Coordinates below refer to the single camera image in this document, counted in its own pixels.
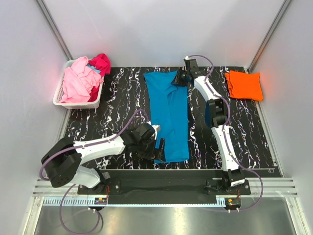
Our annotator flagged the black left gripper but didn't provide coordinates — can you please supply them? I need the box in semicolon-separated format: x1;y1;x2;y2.
137;137;165;162

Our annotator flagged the blue t shirt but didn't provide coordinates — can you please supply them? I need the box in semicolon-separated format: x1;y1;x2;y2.
144;71;189;163

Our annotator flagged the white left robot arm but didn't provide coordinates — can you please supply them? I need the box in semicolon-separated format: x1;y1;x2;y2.
40;122;165;194

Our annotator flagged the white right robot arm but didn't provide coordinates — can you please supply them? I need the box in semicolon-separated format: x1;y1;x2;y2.
172;55;245;194

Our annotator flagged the folded orange t shirt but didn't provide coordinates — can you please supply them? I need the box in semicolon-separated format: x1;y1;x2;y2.
224;70;264;101

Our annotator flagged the magenta t shirt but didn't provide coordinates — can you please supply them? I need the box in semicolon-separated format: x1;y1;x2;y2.
89;53;111;102

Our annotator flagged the light pink t shirt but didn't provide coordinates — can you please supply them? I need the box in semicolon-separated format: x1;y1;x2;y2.
60;56;103;103

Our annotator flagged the light blue garment in basket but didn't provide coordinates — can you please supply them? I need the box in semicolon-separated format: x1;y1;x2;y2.
88;64;100;74

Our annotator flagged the white plastic laundry basket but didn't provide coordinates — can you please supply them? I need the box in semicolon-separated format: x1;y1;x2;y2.
52;57;104;109

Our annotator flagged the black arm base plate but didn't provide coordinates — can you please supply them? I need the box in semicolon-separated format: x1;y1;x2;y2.
78;169;251;207

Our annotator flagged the aluminium frame rail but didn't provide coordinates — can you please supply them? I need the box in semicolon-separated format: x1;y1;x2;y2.
32;178;299;196

